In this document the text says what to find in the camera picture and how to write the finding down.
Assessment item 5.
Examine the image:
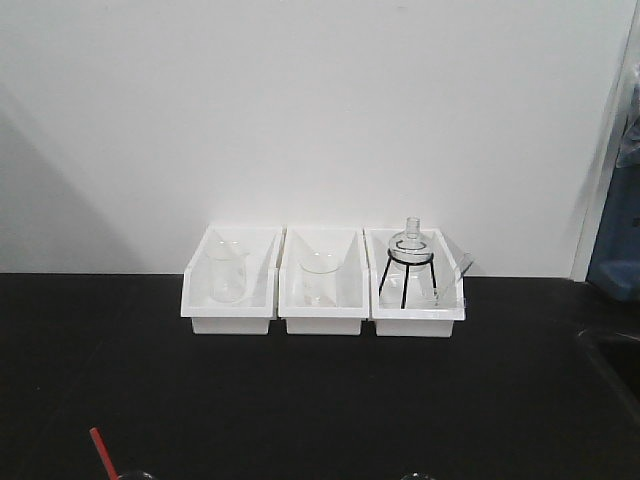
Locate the red plastic spoon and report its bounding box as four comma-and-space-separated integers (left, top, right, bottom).
89, 427, 120, 480

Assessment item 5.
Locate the glass beaker in middle bin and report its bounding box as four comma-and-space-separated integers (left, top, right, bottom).
299, 251, 341, 307

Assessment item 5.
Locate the glass beaker in bin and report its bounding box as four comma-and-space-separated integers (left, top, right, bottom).
205, 240, 248, 303
299, 251, 341, 307

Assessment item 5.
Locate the middle white storage bin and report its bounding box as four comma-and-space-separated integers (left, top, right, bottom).
278, 226, 370, 336

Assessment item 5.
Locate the white storage bin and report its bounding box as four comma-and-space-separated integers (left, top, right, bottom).
278, 226, 370, 336
181, 224, 283, 335
364, 228, 465, 338

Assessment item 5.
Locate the round glass flask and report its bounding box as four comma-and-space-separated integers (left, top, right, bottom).
388, 217, 433, 264

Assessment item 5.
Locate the glass beaker in left bin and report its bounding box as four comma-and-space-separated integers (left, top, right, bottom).
205, 240, 248, 303

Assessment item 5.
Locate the left white storage bin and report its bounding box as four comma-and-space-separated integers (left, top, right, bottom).
181, 224, 283, 335

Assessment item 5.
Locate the right white storage bin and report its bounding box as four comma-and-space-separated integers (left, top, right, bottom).
364, 228, 465, 338

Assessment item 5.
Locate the clear glass funnel tube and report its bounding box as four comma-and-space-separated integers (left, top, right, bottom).
426, 252, 475, 309

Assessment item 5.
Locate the right foreground glass beaker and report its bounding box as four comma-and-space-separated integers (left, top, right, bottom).
401, 472, 435, 480

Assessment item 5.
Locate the foreground glass beaker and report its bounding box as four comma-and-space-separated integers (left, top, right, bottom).
401, 472, 435, 480
117, 470, 156, 480

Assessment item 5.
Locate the blue object at right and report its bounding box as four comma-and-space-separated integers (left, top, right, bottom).
587, 67, 639, 302

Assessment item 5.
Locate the left foreground glass beaker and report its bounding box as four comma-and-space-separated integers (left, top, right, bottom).
117, 470, 156, 480

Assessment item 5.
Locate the black wire tripod stand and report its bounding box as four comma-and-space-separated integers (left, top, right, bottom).
378, 248, 438, 309

